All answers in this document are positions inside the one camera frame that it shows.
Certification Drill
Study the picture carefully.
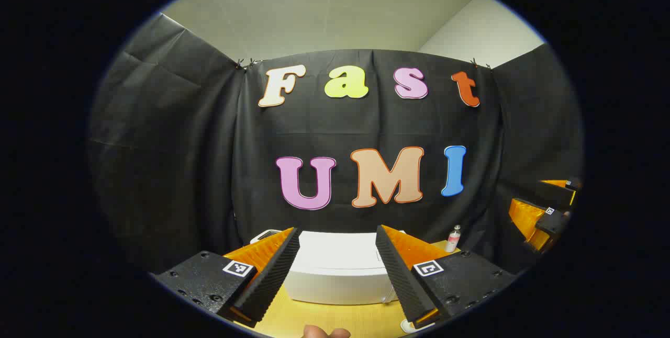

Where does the white toaster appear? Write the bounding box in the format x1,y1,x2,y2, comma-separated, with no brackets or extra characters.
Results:
250,229,283,245

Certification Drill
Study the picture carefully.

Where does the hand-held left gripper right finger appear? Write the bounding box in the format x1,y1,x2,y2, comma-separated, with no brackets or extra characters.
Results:
376,224,518,329

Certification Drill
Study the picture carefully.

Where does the small pink label bottle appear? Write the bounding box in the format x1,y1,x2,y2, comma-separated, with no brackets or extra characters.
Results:
445,224,462,253

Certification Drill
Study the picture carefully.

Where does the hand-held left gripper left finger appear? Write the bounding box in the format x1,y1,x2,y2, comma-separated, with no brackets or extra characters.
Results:
153,227,302,328

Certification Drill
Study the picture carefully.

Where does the white microwave oven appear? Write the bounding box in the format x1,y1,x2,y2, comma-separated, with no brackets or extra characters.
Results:
283,231,406,306

